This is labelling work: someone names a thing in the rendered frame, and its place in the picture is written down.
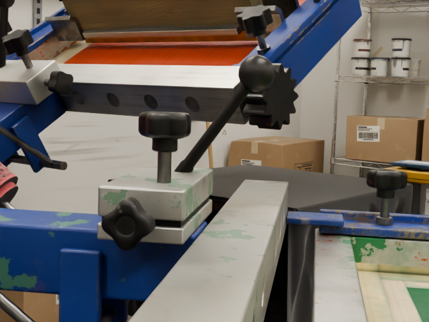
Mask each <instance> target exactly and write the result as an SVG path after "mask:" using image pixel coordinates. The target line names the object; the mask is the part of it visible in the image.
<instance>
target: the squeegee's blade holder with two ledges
mask: <svg viewBox="0 0 429 322"><path fill-rule="evenodd" d="M241 32H242V30H240V28H239V25H235V26H193V27H152V28H131V29H89V30H85V31H84V32H83V33H82V34H83V36H84V38H122V37H155V36H218V35H239V34H240V33H241Z"/></svg>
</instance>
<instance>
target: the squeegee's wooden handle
mask: <svg viewBox="0 0 429 322"><path fill-rule="evenodd" d="M63 4H64V6H65V8H66V11H67V12H68V14H69V16H72V17H75V18H77V19H78V22H79V24H80V26H81V28H82V31H83V32H84V31H85V30H89V29H131V28H152V27H193V26H235V25H239V24H238V21H237V16H238V14H236V13H234V10H235V8H237V7H250V6H258V5H260V4H262V5H263V3H262V0H63Z"/></svg>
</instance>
